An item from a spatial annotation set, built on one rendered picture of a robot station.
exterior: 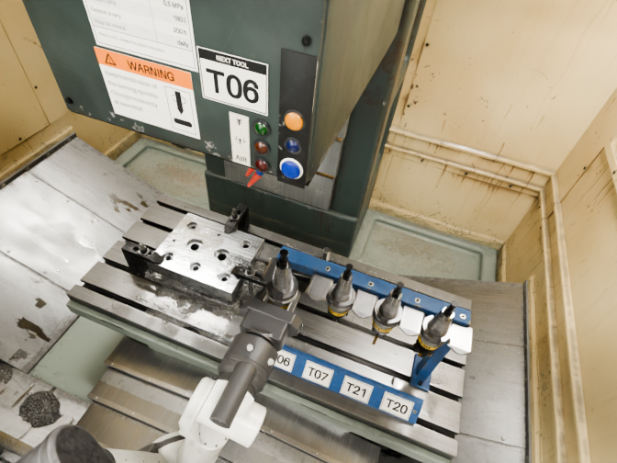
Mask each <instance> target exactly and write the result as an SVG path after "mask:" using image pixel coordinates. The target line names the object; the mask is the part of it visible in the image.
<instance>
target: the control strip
mask: <svg viewBox="0 0 617 463"><path fill-rule="evenodd" d="M317 64H318V57H316V56H312V55H308V54H305V53H301V52H297V51H291V50H287V49H283V48H282V49H281V72H280V101H279V131H278V161H277V181H280V182H283V183H286V184H289V185H291V186H297V187H300V188H303V189H304V188H305V181H306V172H307V162H308V154H309V136H310V127H311V119H312V109H313V100H314V91H315V83H316V73H317ZM291 112H293V113H297V114H298V115H299V116H300V117H301V118H302V120H303V126H302V128H301V129H300V130H291V129H290V128H289V127H288V126H287V125H286V123H285V117H286V115H287V114H288V113H291ZM256 123H262V124H264V125H265V127H266V128H267V133H266V135H264V136H262V135H259V134H258V133H257V132H256V131H255V129H254V126H255V124H256ZM252 129H253V131H254V132H255V133H256V134H257V135H258V136H260V137H262V138H265V137H268V136H269V135H270V133H271V129H270V126H269V125H268V123H267V122H265V121H264V120H262V119H257V120H256V121H255V122H254V123H253V124H252ZM288 141H295V142H296V143H297V144H298V147H299V150H298V152H290V151H289V150H288V149H287V148H286V143H287V142H288ZM257 142H261V143H263V144H264V145H265V146H266V148H267V153H266V154H260V153H258V152H257V151H256V150H255V144H256V143H257ZM252 146H253V148H254V150H255V151H256V152H257V153H258V154H260V155H262V156H266V155H268V154H269V153H270V151H271V149H270V146H269V144H268V143H267V142H266V141H264V140H261V139H258V140H255V141H254V143H253V145H252ZM256 161H263V162H264V163H265V164H266V165H267V170H266V171H260V170H258V169H257V168H256V166H255V163H256ZM285 161H292V162H294V163H296V164H297V165H298V166H299V168H300V175H299V177H298V178H295V179H291V178H288V177H286V176H285V175H284V174H283V173H282V171H281V165H282V163H283V162H285ZM253 165H254V167H255V168H256V169H257V170H258V171H259V172H261V173H267V172H268V171H269V170H270V164H269V163H268V162H267V161H266V160H265V159H264V158H262V157H257V158H255V159H254V161H253Z"/></svg>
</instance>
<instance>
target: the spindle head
mask: <svg viewBox="0 0 617 463"><path fill-rule="evenodd" d="M22 2H23V4H24V7H25V8H26V10H27V13H28V16H29V19H30V21H31V24H32V26H33V28H34V30H35V32H36V34H37V37H38V39H39V43H40V45H41V48H42V49H43V51H44V54H45V56H46V58H47V61H48V63H49V65H50V68H51V71H52V73H53V75H54V78H55V80H56V82H57V85H58V87H59V88H60V91H61V93H62V97H63V99H64V102H65V104H66V106H67V108H68V109H69V110H71V111H72V112H74V113H77V114H80V115H84V116H87V117H89V118H92V119H97V120H101V121H104V122H106V123H109V124H112V125H115V126H119V127H121V128H124V129H127V130H132V131H136V132H138V133H141V134H144V135H147V136H150V137H153V138H156V139H159V140H162V141H167V142H170V143H173V144H176V145H179V146H182V147H185V148H188V149H191V150H194V151H197V152H202V153H205V154H208V155H211V156H214V157H217V158H219V159H223V160H226V161H229V162H232V163H235V162H233V161H232V149H231V137H230V115H229V112H233V113H236V114H240V115H243V116H246V117H249V132H250V157H251V166H247V165H244V164H241V165H243V166H246V167H249V168H252V169H254V170H257V169H256V168H255V167H254V165H253V161H254V159H255V158H257V157H262V158H264V159H265V160H266V161H267V162H268V163H269V164H270V170H269V171H268V172H267V174H269V175H275V176H277V161H278V131H279V101H280V72H281V49H282V48H283V49H287V50H291V51H297V52H301V53H305V54H308V55H312V56H316V57H318V66H317V75H316V84H315V94H314V102H313V111H312V119H311V127H310V136H309V146H308V162H307V172H306V181H305V186H309V183H310V182H311V180H312V178H313V177H314V175H315V174H316V173H317V171H318V169H319V167H320V165H321V163H322V162H323V160H324V158H325V156H326V155H327V153H328V151H329V150H330V148H331V146H332V145H333V143H334V141H335V140H336V138H337V136H338V134H339V133H340V131H341V129H342V127H343V125H344V123H345V122H346V120H347V119H348V118H349V116H350V114H351V112H352V111H353V108H354V107H355V105H356V103H357V101H358V100H359V98H360V96H361V95H362V93H363V92H364V90H365V88H366V86H367V85H368V83H369V81H370V79H371V78H372V76H373V74H374V73H375V71H376V68H377V67H378V65H379V64H380V63H381V61H382V59H383V57H384V56H385V54H386V52H387V50H388V48H389V47H390V45H391V43H392V41H393V40H394V38H395V37H396V35H397V33H398V26H399V22H400V19H401V15H402V11H403V7H404V4H405V0H189V5H190V11H191V18H192V25H193V32H194V40H195V46H201V47H205V48H209V49H211V50H215V51H222V52H226V53H229V54H232V55H236V56H240V57H243V58H247V59H251V60H254V61H257V62H264V63H268V116H266V115H262V114H259V113H255V112H252V111H250V110H246V109H243V108H239V107H234V106H231V105H227V104H224V103H220V102H218V101H214V100H211V99H207V98H204V97H203V92H202V85H201V78H200V71H199V63H198V57H197V49H196V59H197V67H198V72H195V71H191V70H187V69H185V68H181V67H178V66H174V65H171V64H168V63H164V62H158V61H155V60H151V59H148V58H144V57H141V56H138V55H134V54H131V53H127V52H124V51H118V50H114V49H111V48H108V47H105V46H101V45H97V44H96V41H95V36H94V32H93V30H92V27H91V24H90V21H89V18H88V15H87V12H86V9H85V6H84V1H83V0H22ZM94 46H95V47H98V48H101V49H105V50H109V51H114V52H117V53H121V54H125V55H128V56H131V57H134V58H138V59H142V60H144V61H148V62H154V63H158V64H160V65H164V66H168V67H171V68H175V69H178V70H181V71H185V72H188V73H191V78H192V85H193V90H194V97H195V103H196V114H197V121H198V127H199V134H200V139H197V138H194V137H190V136H187V135H184V134H182V133H178V132H175V131H172V130H167V129H164V128H161V127H158V126H155V125H152V124H149V123H146V122H143V121H139V120H136V119H132V118H128V117H125V116H122V115H119V114H117V113H115V110H114V108H113V105H112V102H111V99H110V96H109V93H108V91H107V86H106V83H105V79H104V76H103V74H102V71H101V68H100V65H99V62H98V59H97V57H96V54H95V49H94ZM257 119H262V120H264V121H265V122H267V123H268V125H269V126H270V129H271V133H270V135H269V136H268V137H265V138H262V137H260V136H258V135H257V134H256V133H255V132H254V131H253V129H252V124H253V123H254V122H255V121H256V120H257ZM258 139H261V140H264V141H266V142H267V143H268V144H269V146H270V149H271V151H270V153H269V154H268V155H266V156H262V155H260V154H258V153H257V152H256V151H255V150H254V148H253V146H252V145H253V143H254V141H255V140H258ZM235 164H238V163H235Z"/></svg>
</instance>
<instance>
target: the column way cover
mask: <svg viewBox="0 0 617 463"><path fill-rule="evenodd" d="M349 119H350V116H349V118H348V119H347V120H346V122H345V123H344V125H343V127H342V129H341V131H340V133H339V134H338V136H337V138H336V140H335V141H334V143H333V145H332V146H331V148H330V150H329V151H328V153H327V155H326V156H325V158H324V160H323V162H322V163H321V165H320V167H319V169H318V171H317V173H316V174H315V175H314V177H313V178H312V180H311V182H310V183H309V185H308V186H305V188H304V189H303V188H300V187H297V186H291V185H289V184H286V183H283V182H280V181H277V176H275V175H269V174H267V173H264V175H262V177H261V178H260V179H259V180H257V181H256V182H255V183H254V184H253V185H252V186H254V187H257V188H260V189H262V190H265V191H268V192H271V193H274V194H277V195H280V196H283V197H286V198H291V199H294V200H296V201H299V202H302V203H305V204H308V205H311V206H314V207H317V208H320V209H325V210H328V209H329V207H330V205H331V197H332V192H333V187H334V182H335V177H336V175H337V174H338V170H339V165H340V160H341V155H342V146H343V140H344V138H345V136H346V134H347V130H348V125H349ZM224 165H225V175H226V178H228V179H231V180H234V181H237V182H241V183H243V184H246V185H248V183H249V182H250V180H251V179H252V176H253V175H254V173H255V172H256V170H254V171H253V172H252V173H251V174H250V175H249V176H246V173H247V171H248V169H249V167H246V166H243V165H240V164H235V163H232V162H229V161H226V160H224Z"/></svg>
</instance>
